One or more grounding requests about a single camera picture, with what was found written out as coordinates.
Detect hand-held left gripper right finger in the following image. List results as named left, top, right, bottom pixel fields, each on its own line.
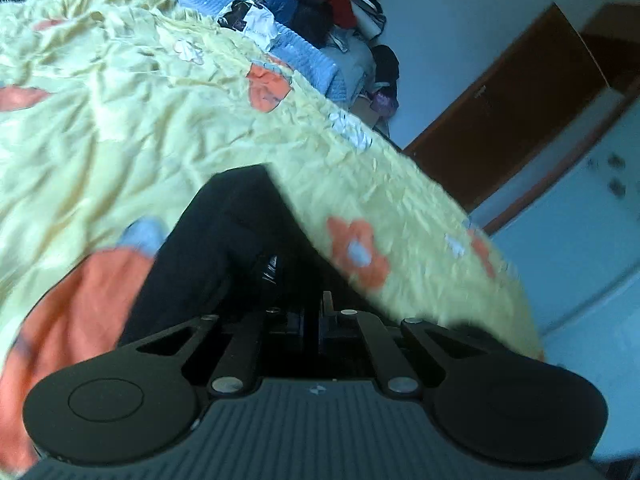
left=321, top=290, right=501, bottom=399

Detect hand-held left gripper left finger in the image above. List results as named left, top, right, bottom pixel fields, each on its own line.
left=117, top=307, right=304, bottom=398

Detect black pants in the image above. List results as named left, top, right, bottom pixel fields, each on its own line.
left=117, top=164, right=371, bottom=348

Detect blue knitted blanket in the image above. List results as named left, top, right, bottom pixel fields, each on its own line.
left=102, top=0, right=346, bottom=98

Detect pile of clothes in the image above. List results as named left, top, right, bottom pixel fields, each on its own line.
left=245, top=0, right=401, bottom=136

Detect yellow carrot printed blanket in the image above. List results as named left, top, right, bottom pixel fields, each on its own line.
left=0, top=0, right=546, bottom=476

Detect brown wooden door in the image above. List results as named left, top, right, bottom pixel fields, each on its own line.
left=402, top=2, right=640, bottom=233

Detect black white printed bag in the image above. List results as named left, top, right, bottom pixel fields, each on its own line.
left=217, top=0, right=276, bottom=51

